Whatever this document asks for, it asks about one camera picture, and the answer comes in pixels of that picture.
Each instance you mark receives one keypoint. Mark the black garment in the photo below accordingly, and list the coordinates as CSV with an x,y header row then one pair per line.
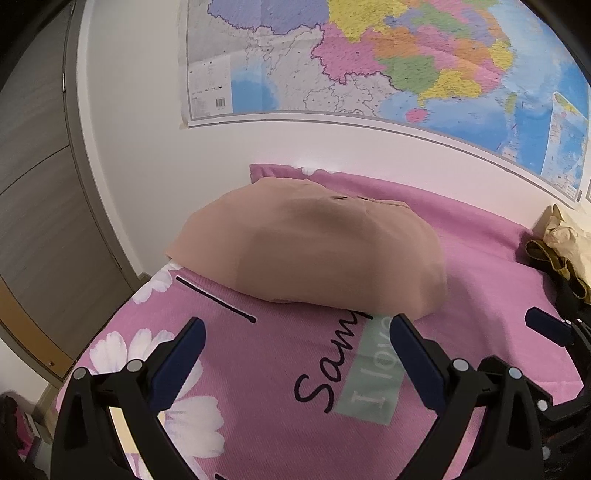
x,y
575,300

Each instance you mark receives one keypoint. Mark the pink floral bedsheet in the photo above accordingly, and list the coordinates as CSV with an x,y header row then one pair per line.
x,y
485,277

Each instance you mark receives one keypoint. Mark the pink beige jacket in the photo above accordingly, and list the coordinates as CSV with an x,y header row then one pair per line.
x,y
314,249

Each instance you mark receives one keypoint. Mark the grey wooden door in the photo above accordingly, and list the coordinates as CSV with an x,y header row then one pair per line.
x,y
37,184

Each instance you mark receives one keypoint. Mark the dark cloth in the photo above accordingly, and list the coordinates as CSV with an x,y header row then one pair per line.
x,y
11,429

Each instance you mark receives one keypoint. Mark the mustard olive garment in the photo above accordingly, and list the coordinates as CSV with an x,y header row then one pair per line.
x,y
554,263

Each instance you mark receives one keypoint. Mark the colourful wall map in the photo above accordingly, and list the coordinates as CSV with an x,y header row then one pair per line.
x,y
415,69

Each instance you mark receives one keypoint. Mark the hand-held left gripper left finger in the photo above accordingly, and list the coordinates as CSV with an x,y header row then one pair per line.
x,y
182,364

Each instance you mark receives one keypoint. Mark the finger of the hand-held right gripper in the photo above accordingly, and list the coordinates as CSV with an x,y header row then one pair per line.
x,y
549,326
568,407

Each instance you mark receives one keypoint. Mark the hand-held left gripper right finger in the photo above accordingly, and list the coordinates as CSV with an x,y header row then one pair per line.
x,y
415,364

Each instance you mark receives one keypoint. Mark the cream garment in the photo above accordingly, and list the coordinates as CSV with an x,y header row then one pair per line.
x,y
570,240

